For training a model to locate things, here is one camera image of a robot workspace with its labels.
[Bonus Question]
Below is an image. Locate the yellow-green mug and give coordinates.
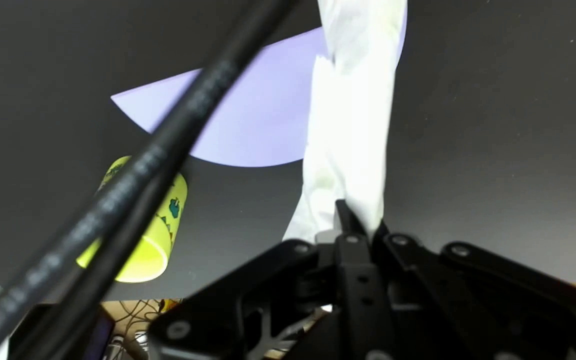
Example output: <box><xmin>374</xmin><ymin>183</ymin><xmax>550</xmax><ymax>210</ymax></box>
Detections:
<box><xmin>74</xmin><ymin>155</ymin><xmax>189</xmax><ymax>287</ymax></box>

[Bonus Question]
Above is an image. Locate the thick black cable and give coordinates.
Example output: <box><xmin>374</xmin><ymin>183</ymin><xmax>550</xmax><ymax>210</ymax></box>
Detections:
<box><xmin>0</xmin><ymin>0</ymin><xmax>301</xmax><ymax>360</ymax></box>
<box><xmin>5</xmin><ymin>148</ymin><xmax>193</xmax><ymax>360</ymax></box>

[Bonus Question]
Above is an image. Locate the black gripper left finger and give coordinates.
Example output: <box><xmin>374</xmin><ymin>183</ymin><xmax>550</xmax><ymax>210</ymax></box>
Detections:
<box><xmin>145</xmin><ymin>198</ymin><xmax>370</xmax><ymax>360</ymax></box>

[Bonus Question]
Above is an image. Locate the white cloth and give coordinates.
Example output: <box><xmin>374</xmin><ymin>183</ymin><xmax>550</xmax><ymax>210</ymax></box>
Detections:
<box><xmin>280</xmin><ymin>0</ymin><xmax>409</xmax><ymax>247</ymax></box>

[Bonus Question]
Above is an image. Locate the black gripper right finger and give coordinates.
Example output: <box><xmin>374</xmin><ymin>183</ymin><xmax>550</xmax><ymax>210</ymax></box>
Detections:
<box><xmin>365</xmin><ymin>222</ymin><xmax>576</xmax><ymax>360</ymax></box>

